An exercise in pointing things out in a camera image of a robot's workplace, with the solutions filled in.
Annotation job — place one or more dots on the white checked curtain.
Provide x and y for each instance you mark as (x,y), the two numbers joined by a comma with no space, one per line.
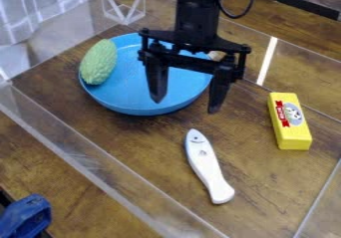
(23,15)

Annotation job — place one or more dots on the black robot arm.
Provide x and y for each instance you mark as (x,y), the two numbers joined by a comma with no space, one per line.
(197,23)

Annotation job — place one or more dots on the blue clamp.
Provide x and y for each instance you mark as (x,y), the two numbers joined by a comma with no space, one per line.
(26,217)

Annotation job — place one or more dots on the blue round tray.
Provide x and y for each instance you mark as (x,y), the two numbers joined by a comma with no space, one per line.
(125,93)

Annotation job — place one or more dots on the yellow toy brick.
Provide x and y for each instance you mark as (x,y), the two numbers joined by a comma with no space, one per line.
(289,123)

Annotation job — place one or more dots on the clear acrylic enclosure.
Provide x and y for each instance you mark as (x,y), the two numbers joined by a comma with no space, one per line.
(114,171)

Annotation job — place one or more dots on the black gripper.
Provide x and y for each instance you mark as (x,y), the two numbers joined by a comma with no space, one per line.
(162,53)

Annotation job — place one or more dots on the green bumpy toy gourd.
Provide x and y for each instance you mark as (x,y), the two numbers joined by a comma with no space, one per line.
(99,62)

